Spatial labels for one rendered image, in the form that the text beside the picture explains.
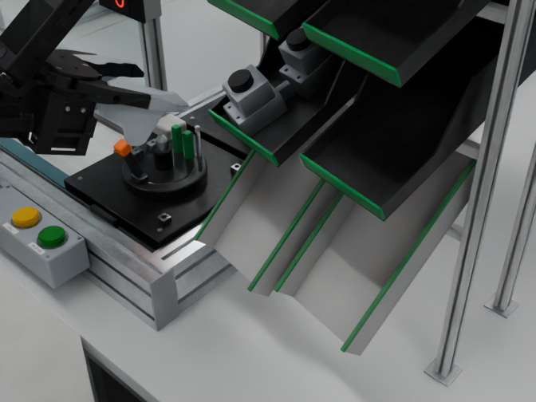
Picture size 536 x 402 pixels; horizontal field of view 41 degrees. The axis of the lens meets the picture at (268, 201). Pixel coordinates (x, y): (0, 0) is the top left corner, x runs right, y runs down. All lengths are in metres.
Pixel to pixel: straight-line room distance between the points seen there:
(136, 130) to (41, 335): 0.50
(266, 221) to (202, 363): 0.23
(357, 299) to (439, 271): 0.33
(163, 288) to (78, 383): 0.17
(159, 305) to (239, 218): 0.18
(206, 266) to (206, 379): 0.18
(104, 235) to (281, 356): 0.33
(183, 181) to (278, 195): 0.23
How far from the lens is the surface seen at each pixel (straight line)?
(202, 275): 1.13
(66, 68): 0.70
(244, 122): 0.87
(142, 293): 1.08
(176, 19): 2.05
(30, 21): 0.69
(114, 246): 1.11
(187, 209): 1.15
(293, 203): 0.98
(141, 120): 0.73
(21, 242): 1.16
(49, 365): 1.11
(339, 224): 0.95
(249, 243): 1.00
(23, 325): 1.17
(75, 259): 1.15
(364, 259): 0.92
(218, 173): 1.22
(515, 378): 1.10
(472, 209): 0.87
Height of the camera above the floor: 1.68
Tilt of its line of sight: 38 degrees down
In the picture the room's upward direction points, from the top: straight up
